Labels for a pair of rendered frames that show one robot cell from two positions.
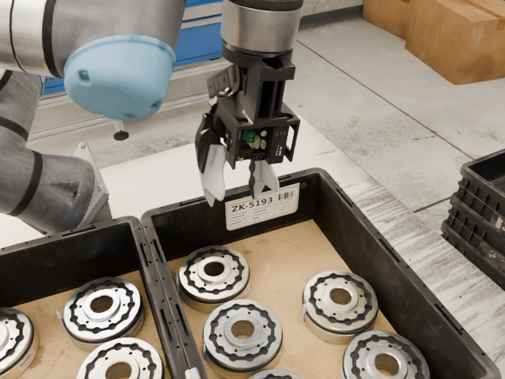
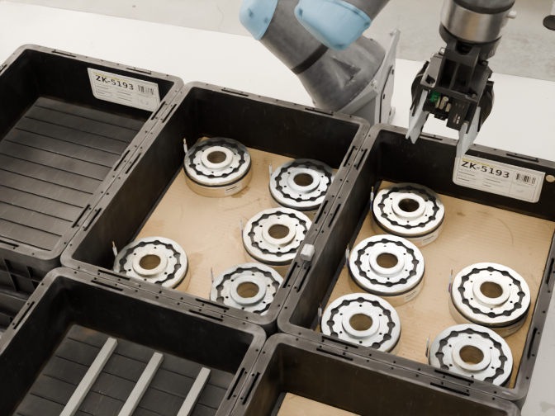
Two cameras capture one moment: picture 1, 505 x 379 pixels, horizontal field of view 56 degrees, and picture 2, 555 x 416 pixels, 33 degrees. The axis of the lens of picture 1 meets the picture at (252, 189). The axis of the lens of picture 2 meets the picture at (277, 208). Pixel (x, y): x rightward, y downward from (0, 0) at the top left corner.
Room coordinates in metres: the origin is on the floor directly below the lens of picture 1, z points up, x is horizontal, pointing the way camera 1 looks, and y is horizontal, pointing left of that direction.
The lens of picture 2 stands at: (-0.32, -0.48, 1.83)
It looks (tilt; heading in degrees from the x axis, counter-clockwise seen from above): 46 degrees down; 46
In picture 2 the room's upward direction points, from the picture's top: 3 degrees counter-clockwise
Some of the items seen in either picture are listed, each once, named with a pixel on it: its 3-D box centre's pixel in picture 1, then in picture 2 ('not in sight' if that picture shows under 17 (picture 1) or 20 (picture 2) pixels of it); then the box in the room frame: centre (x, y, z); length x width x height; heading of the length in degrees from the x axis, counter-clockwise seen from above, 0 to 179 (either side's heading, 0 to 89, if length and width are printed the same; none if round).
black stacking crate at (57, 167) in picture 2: not in sight; (45, 169); (0.15, 0.51, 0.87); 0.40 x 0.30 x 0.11; 22
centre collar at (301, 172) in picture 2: (101, 304); (303, 180); (0.39, 0.20, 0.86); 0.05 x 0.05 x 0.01
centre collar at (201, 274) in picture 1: (213, 269); (408, 205); (0.45, 0.06, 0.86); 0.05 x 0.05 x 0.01
